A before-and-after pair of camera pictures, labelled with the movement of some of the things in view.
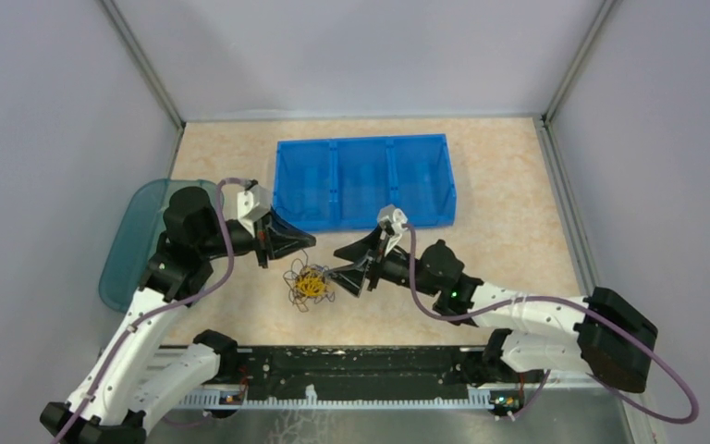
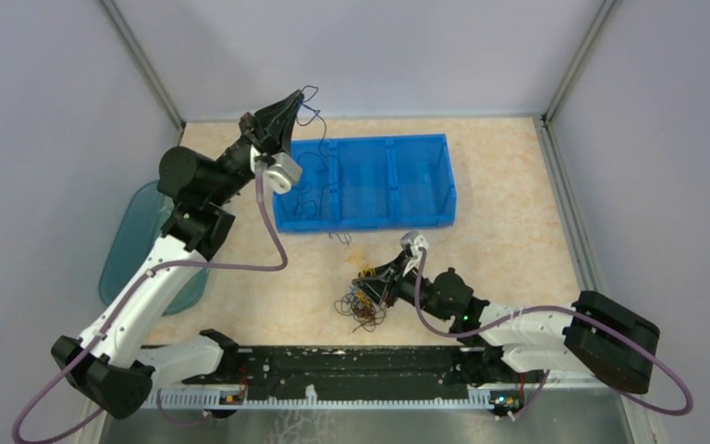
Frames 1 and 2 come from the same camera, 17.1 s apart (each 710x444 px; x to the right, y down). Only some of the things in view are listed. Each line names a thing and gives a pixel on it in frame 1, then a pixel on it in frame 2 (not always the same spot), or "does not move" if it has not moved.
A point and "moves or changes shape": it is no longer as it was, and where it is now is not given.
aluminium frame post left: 142,57 does not move
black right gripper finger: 355,250 → 383,278
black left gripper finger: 284,240 → 281,132
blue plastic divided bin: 343,183 does not move
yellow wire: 311,282 moves or changes shape
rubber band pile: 326,269 → 323,172
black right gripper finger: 349,277 → 377,287
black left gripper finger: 287,235 → 272,116
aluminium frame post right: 605,11 does not move
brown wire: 308,281 → 361,312
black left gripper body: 260,241 → 257,136
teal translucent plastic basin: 136,237 does not move
